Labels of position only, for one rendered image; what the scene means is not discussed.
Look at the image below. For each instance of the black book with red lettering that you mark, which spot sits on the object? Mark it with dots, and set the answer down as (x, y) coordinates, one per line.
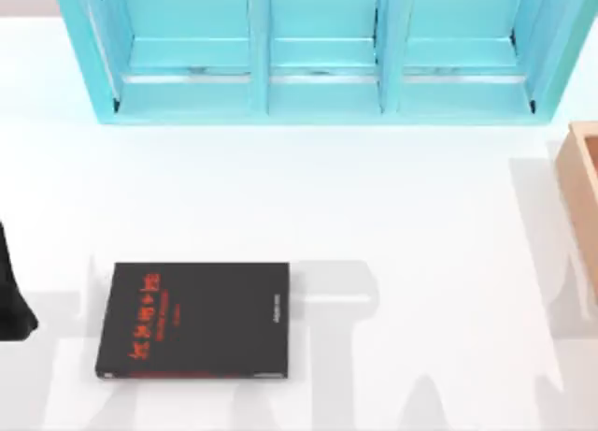
(201, 323)

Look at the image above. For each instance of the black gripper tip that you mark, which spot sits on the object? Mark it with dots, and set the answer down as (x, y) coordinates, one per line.
(11, 305)

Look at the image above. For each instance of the salmon-coloured shallow box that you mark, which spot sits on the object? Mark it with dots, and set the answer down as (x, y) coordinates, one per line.
(575, 188)

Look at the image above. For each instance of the light blue rack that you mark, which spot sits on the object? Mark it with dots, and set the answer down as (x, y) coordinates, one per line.
(322, 52)

